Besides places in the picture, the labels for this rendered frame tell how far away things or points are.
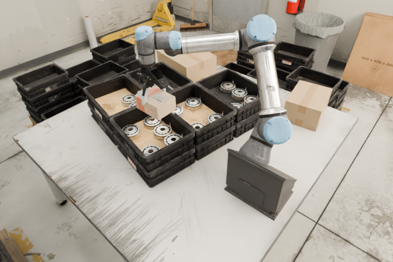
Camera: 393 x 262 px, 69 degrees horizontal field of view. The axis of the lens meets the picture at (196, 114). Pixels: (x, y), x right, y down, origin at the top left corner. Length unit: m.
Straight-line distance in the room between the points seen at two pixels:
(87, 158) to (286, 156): 1.15
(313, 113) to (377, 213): 1.05
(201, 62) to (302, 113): 0.82
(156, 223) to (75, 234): 1.04
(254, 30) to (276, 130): 0.41
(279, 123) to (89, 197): 0.99
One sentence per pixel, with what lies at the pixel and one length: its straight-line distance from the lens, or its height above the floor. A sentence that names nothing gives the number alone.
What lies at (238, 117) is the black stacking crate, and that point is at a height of 0.86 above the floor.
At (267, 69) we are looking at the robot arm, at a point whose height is 1.32.
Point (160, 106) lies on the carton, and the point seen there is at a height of 1.12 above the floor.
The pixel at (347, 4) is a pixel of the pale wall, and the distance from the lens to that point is 4.15.
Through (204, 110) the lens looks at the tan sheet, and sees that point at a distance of 1.78.
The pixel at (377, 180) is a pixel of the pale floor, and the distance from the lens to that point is 2.85.
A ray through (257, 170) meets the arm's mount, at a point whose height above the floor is 0.95.
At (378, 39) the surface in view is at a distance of 3.96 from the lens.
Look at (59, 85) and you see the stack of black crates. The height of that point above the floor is 0.49.
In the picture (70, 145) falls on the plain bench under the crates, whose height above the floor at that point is 0.70.
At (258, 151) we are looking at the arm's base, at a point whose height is 0.97.
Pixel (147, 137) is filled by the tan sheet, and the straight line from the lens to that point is 1.62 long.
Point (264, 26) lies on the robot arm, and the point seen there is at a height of 1.47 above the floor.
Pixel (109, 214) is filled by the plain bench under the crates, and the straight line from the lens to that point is 1.49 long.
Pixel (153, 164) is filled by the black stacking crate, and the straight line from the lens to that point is 1.41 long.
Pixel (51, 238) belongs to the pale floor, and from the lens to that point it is 2.41.
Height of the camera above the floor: 1.89
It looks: 37 degrees down
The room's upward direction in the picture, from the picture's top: 1 degrees counter-clockwise
